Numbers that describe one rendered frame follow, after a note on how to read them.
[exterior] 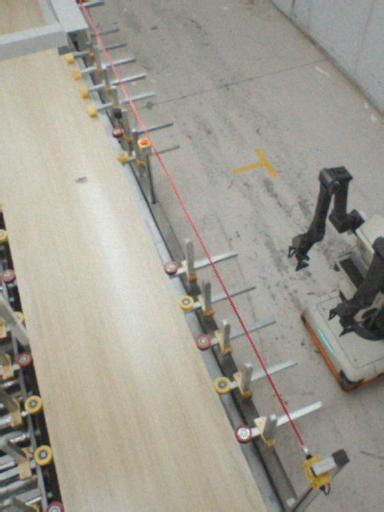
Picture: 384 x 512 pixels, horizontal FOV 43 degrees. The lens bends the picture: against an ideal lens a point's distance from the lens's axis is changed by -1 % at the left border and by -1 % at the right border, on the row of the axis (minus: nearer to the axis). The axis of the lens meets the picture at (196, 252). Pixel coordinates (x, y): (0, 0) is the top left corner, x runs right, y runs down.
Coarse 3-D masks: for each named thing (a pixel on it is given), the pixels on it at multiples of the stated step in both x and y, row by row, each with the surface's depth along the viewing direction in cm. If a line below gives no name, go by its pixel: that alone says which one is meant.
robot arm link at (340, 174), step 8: (328, 168) 222; (336, 168) 222; (344, 168) 224; (320, 176) 223; (328, 176) 219; (336, 176) 219; (344, 176) 219; (352, 176) 220; (328, 184) 218; (344, 184) 224; (344, 192) 230; (336, 200) 236; (344, 200) 236; (336, 208) 241; (344, 208) 241; (328, 216) 254; (336, 216) 246; (344, 216) 246; (344, 224) 247; (344, 232) 253
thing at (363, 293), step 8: (376, 240) 199; (376, 256) 201; (376, 264) 203; (368, 272) 211; (376, 272) 206; (368, 280) 213; (376, 280) 212; (360, 288) 223; (368, 288) 217; (360, 296) 226; (368, 296) 221
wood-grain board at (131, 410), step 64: (0, 0) 468; (0, 64) 405; (64, 64) 402; (0, 128) 357; (64, 128) 354; (0, 192) 319; (64, 192) 317; (128, 192) 315; (64, 256) 287; (128, 256) 285; (64, 320) 262; (128, 320) 261; (64, 384) 241; (128, 384) 240; (192, 384) 239; (64, 448) 223; (128, 448) 222; (192, 448) 221
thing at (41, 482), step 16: (0, 208) 356; (0, 224) 334; (0, 256) 296; (0, 272) 289; (16, 288) 315; (16, 304) 297; (16, 352) 258; (32, 368) 282; (16, 384) 261; (32, 384) 266; (0, 416) 251; (32, 416) 241; (0, 432) 246; (32, 432) 233; (48, 432) 265; (48, 464) 241; (16, 480) 233; (48, 480) 233; (0, 496) 229; (16, 496) 239
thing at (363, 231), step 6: (378, 216) 235; (366, 222) 238; (372, 222) 235; (378, 222) 233; (360, 228) 239; (366, 228) 237; (372, 228) 235; (378, 228) 233; (360, 234) 238; (366, 234) 236; (372, 234) 234; (378, 234) 232; (366, 240) 236; (372, 240) 233; (366, 246) 235; (372, 252) 232
